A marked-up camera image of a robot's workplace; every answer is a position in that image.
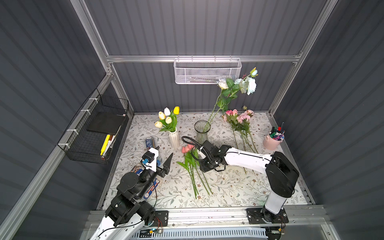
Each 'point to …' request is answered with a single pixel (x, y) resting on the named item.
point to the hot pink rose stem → (232, 119)
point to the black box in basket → (106, 123)
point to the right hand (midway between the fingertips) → (202, 167)
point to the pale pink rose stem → (242, 126)
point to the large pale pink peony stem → (241, 130)
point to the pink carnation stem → (249, 113)
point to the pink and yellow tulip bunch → (168, 119)
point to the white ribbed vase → (174, 140)
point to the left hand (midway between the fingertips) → (164, 152)
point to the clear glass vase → (202, 128)
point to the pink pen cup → (274, 138)
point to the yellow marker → (105, 144)
